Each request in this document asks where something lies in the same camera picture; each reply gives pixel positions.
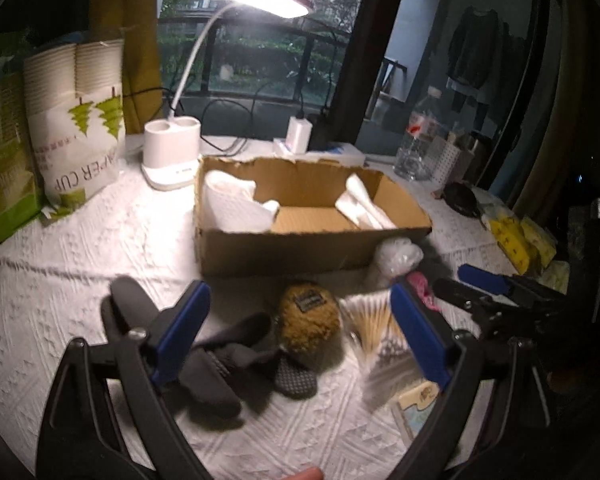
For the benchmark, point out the yellow packets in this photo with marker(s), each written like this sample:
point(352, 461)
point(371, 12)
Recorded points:
point(512, 240)

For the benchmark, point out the pink small item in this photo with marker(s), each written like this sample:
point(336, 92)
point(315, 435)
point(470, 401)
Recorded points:
point(426, 292)

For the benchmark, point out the white charger plug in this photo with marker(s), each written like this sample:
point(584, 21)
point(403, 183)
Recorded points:
point(298, 132)

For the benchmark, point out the dark brown curtain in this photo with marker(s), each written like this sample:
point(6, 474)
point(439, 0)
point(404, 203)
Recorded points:
point(370, 35)

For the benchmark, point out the dark grey glove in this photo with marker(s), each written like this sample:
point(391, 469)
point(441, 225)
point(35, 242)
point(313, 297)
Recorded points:
point(220, 375)

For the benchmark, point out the bag of white cotton balls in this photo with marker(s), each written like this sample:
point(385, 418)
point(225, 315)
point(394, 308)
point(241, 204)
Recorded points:
point(392, 260)

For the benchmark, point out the clear plastic water bottle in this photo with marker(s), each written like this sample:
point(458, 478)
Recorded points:
point(420, 152)

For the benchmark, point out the bag of cotton swabs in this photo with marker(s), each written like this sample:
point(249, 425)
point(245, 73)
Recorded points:
point(370, 327)

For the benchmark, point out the paper cup package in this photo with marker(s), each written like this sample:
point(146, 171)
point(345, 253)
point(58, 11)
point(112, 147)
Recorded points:
point(80, 160)

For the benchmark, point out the white desk lamp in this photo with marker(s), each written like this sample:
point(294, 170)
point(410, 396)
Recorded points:
point(172, 152)

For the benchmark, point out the grey dotted glove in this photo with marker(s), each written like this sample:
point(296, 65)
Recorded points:
point(295, 380)

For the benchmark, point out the black round pouch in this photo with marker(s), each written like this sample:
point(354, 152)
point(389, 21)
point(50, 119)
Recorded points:
point(461, 199)

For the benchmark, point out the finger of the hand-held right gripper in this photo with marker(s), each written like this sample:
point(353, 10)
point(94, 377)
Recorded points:
point(455, 290)
point(482, 277)

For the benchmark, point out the brown cardboard box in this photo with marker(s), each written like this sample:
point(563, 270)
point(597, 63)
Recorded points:
point(280, 255)

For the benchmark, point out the brown plush ball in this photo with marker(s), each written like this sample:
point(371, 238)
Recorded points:
point(305, 330)

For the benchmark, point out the white perforated holder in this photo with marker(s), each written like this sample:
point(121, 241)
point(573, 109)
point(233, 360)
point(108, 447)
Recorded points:
point(447, 160)

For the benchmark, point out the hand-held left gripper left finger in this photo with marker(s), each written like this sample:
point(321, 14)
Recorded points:
point(180, 332)

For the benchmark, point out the beige printed card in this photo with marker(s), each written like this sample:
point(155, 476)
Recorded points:
point(414, 406)

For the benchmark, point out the black balcony railing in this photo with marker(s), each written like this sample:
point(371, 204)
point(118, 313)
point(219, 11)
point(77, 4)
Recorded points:
point(260, 40)

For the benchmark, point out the hanging black sweater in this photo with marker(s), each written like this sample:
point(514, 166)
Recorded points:
point(472, 50)

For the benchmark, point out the white and blue flat box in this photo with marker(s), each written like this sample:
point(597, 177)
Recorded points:
point(342, 154)

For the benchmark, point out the green paper package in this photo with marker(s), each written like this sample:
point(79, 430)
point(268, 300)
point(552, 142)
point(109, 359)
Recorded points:
point(5, 185)

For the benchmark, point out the person's left hand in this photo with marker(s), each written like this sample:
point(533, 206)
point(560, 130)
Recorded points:
point(305, 474)

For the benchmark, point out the white rolled towel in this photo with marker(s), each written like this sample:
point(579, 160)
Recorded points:
point(230, 205)

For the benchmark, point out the white textured tablecloth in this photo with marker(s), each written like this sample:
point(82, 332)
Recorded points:
point(80, 270)

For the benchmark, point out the white folded cloth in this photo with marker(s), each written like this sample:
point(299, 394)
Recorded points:
point(365, 205)

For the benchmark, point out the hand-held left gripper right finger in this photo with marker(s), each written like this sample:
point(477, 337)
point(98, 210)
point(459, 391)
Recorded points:
point(420, 335)

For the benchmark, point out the yellow curtain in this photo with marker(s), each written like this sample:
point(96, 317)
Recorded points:
point(140, 60)

